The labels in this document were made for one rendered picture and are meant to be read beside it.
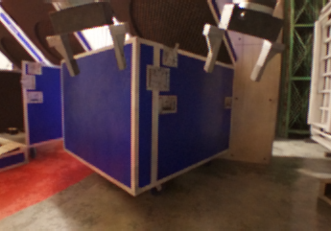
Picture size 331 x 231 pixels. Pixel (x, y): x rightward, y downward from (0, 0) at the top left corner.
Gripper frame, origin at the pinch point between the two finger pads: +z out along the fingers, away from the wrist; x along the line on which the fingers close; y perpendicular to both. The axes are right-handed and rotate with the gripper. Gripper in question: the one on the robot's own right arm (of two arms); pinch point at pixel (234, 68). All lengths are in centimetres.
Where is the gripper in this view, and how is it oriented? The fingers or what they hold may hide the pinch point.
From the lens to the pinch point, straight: 51.4
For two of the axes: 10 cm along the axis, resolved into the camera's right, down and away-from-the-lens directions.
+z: -2.0, 8.5, 4.8
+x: 9.8, 1.2, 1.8
